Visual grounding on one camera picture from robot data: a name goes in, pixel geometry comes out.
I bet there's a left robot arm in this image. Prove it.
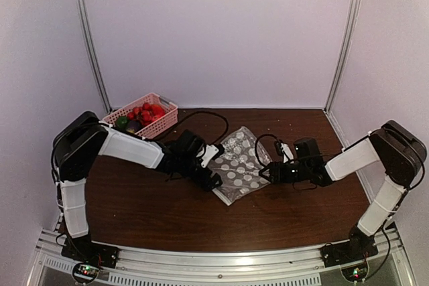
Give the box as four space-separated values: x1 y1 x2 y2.
51 111 224 262

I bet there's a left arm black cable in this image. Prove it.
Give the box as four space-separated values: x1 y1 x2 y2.
157 109 229 146

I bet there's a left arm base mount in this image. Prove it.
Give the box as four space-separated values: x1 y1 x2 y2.
61 241 119 284

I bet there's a red fake lychee bunch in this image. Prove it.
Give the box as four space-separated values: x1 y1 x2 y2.
126 102 166 125

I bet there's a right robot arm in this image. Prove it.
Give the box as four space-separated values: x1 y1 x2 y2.
259 120 428 261

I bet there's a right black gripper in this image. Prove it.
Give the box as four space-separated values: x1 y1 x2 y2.
259 161 311 183

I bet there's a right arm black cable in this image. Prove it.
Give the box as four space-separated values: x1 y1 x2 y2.
254 133 426 193

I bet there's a pink perforated plastic basket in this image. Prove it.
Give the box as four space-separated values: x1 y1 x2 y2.
103 93 178 139

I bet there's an aluminium corner post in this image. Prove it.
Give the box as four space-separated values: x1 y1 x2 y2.
322 0 366 113
76 0 112 113

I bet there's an aluminium front rail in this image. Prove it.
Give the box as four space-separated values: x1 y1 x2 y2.
24 228 417 285

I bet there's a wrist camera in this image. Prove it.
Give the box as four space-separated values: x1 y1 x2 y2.
274 140 294 163
196 144 225 168

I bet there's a dark purple fake eggplant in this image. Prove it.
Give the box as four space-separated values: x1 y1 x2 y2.
125 120 142 134

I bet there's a right aluminium corner post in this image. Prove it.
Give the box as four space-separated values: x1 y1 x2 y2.
322 0 366 113

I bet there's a left aluminium corner post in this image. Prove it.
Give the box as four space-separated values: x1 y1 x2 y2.
76 0 112 113

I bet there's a clear zip top bag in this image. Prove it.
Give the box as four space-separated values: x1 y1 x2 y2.
208 127 272 206

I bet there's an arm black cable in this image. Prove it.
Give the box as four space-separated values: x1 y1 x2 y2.
254 133 426 193
157 109 229 146

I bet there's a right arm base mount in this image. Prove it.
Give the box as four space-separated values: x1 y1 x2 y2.
320 241 379 283

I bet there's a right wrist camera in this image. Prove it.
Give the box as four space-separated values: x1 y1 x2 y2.
274 140 294 163

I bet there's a green fake vegetable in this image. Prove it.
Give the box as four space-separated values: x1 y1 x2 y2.
115 116 129 129

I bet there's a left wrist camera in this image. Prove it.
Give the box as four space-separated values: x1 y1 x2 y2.
196 144 225 168

